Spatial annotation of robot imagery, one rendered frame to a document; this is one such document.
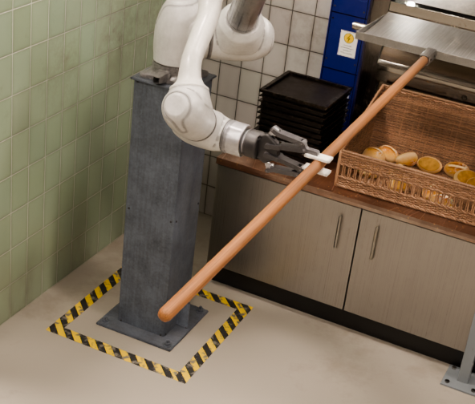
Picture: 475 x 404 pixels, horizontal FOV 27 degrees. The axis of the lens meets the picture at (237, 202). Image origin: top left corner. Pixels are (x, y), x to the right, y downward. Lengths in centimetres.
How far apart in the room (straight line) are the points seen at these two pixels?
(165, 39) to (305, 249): 105
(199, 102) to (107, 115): 159
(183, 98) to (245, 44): 88
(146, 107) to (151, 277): 66
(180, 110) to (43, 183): 141
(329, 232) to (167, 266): 64
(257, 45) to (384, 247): 93
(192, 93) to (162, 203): 111
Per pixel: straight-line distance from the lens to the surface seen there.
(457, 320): 382
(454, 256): 371
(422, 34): 369
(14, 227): 373
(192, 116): 249
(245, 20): 323
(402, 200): 374
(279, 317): 403
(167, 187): 352
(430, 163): 401
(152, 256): 368
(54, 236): 399
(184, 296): 200
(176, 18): 334
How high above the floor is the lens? 221
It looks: 27 degrees down
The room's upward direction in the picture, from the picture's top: 7 degrees clockwise
